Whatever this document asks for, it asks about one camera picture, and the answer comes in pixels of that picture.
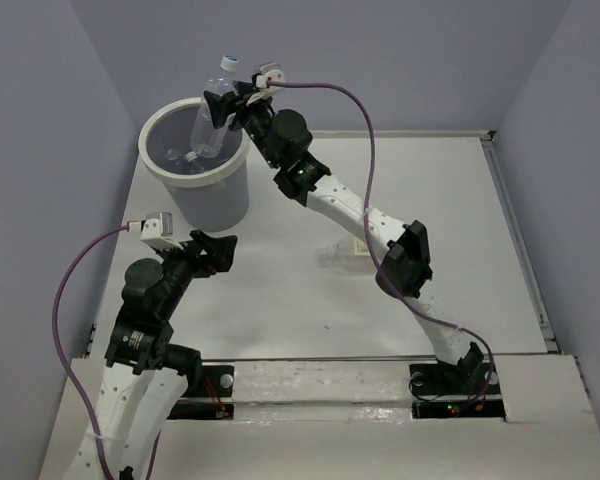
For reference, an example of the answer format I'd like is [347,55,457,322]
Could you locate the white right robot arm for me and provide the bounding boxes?
[203,79,493,392]

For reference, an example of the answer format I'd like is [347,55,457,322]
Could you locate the clear crushed bottle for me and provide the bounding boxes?
[190,55,239,159]

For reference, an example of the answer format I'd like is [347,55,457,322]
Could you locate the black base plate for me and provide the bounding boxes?
[168,363,235,421]
[408,362,506,420]

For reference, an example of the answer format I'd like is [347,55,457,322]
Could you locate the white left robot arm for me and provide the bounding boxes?
[64,230,238,479]

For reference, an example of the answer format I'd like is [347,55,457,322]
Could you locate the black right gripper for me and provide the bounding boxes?
[202,79,281,170]

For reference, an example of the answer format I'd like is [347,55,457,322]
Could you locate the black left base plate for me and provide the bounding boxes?
[168,363,235,421]

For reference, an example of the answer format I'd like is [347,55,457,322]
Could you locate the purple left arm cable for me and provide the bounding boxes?
[53,224,161,480]

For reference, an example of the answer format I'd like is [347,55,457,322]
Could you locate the clear unlabelled bottle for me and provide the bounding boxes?
[184,151,205,175]

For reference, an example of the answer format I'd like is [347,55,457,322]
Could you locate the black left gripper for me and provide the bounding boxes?
[155,228,238,317]

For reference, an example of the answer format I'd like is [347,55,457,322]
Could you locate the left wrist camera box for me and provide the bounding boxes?
[126,211,184,252]

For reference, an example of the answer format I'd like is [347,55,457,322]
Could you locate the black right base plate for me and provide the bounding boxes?
[408,362,506,420]

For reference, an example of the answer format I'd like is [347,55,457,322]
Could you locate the clear bottle cream label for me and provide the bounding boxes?
[316,235,376,275]

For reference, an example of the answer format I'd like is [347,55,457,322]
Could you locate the white round plastic bin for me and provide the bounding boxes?
[138,97,250,232]

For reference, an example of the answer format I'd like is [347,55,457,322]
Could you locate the blue label bottle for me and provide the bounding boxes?
[162,148,187,172]

